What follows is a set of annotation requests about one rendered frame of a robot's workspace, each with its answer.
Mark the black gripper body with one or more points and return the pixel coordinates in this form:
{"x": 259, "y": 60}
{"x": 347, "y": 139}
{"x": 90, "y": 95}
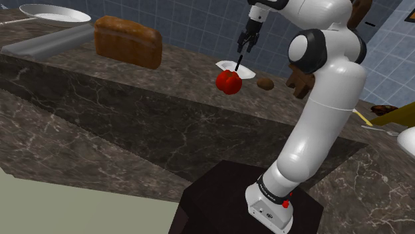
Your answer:
{"x": 253, "y": 28}

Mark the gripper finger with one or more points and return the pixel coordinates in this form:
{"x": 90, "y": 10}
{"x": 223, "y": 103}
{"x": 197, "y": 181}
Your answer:
{"x": 253, "y": 42}
{"x": 241, "y": 42}

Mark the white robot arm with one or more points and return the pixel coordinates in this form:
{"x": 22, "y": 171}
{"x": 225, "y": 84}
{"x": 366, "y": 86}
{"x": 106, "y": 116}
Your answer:
{"x": 327, "y": 107}

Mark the black stick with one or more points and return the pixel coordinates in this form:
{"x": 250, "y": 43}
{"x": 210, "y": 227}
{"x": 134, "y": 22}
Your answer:
{"x": 238, "y": 63}

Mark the white shallow dish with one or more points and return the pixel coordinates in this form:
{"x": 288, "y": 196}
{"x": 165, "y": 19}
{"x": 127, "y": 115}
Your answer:
{"x": 246, "y": 73}

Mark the red bell pepper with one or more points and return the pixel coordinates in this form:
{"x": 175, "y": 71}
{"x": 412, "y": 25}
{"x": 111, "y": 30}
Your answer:
{"x": 228, "y": 82}

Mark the brown potato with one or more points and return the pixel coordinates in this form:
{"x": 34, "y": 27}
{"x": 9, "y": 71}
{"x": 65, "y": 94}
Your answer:
{"x": 265, "y": 84}

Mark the brown wooden object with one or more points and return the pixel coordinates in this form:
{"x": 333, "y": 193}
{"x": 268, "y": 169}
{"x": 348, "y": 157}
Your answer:
{"x": 301, "y": 82}

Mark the brown bread loaf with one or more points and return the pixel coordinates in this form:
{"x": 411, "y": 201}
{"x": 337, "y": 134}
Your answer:
{"x": 128, "y": 43}

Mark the dark brown flat object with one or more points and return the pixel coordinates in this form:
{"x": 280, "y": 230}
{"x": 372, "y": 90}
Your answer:
{"x": 382, "y": 110}

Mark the silver fork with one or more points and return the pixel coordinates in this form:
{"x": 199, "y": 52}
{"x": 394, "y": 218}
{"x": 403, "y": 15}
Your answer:
{"x": 382, "y": 130}

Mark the dark robot stand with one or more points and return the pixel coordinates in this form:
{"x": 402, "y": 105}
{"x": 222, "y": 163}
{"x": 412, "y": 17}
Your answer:
{"x": 214, "y": 201}

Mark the olive yellow box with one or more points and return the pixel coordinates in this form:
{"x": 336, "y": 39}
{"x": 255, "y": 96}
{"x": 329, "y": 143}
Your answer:
{"x": 400, "y": 117}

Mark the white rounded object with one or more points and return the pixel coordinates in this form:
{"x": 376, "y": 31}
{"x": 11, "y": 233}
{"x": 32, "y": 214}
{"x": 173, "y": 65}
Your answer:
{"x": 408, "y": 142}

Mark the white frying pan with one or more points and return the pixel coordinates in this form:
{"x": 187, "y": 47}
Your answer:
{"x": 56, "y": 16}

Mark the grey long tray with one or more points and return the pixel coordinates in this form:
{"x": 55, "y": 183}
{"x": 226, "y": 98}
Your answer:
{"x": 48, "y": 42}

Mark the framed wall picture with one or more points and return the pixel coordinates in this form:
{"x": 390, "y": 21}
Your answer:
{"x": 411, "y": 16}

